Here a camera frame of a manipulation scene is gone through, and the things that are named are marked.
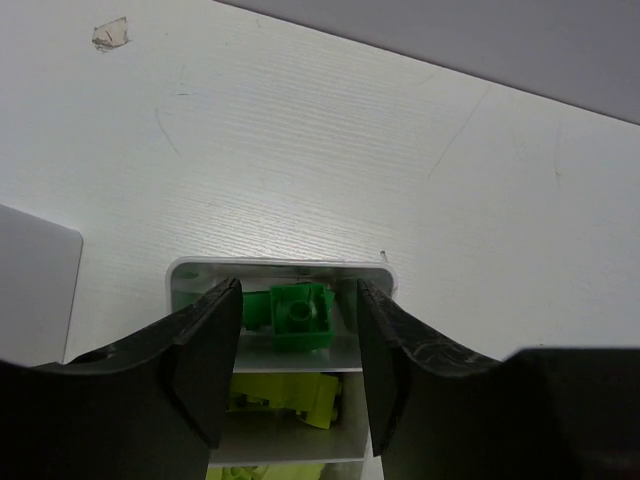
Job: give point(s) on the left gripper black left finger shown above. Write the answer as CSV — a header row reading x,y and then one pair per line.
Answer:
x,y
149,406

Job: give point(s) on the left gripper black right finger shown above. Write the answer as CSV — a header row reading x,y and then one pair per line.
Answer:
x,y
439,410

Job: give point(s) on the dark green lego brick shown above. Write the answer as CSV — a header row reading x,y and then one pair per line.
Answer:
x,y
256,310

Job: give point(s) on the lime 2x3 lego brick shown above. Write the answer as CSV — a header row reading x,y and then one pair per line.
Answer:
x,y
312,397

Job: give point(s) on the pale green lego piece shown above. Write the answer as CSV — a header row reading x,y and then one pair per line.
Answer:
x,y
306,471

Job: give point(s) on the right white divided container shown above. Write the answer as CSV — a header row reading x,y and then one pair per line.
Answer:
x,y
271,438

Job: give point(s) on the white divided container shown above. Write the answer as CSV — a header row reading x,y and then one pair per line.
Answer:
x,y
39,268
271,438

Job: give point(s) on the left white divided container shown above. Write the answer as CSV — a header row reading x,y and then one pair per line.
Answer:
x,y
39,268

